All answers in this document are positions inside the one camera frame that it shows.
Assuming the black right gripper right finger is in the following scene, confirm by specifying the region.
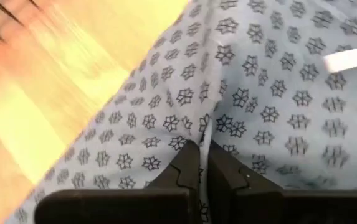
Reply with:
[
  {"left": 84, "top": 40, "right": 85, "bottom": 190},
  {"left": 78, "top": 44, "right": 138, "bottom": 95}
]
[{"left": 207, "top": 139, "right": 357, "bottom": 224}]

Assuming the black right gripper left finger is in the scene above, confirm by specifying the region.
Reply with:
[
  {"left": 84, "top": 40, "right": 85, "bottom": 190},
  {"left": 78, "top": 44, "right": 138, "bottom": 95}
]
[{"left": 34, "top": 139, "right": 201, "bottom": 224}]

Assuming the blue patterned hospital gown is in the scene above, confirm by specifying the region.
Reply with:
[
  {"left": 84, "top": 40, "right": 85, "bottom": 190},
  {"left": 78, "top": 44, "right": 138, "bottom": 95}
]
[{"left": 3, "top": 0, "right": 357, "bottom": 224}]

